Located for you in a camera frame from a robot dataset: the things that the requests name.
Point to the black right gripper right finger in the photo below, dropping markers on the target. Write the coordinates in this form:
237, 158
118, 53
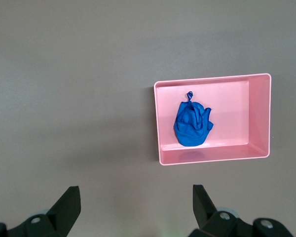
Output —
204, 212

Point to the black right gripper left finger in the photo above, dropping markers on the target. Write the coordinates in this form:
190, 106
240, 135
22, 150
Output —
64, 209

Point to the pink plastic bin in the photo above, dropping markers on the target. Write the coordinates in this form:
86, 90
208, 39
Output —
224, 118

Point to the blue cloth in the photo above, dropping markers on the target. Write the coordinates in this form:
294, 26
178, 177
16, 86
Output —
190, 128

